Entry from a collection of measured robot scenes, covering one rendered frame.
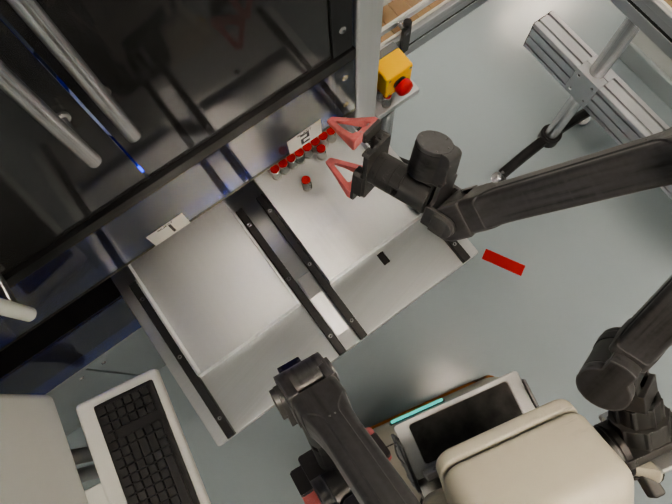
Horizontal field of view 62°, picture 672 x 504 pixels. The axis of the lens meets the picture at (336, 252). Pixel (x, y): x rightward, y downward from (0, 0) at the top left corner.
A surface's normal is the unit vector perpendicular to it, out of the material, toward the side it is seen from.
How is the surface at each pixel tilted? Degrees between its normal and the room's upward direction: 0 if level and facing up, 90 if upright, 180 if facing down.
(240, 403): 0
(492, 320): 0
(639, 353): 50
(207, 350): 0
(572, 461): 42
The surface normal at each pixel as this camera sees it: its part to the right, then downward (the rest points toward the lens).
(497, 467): -0.29, -0.79
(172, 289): -0.03, -0.25
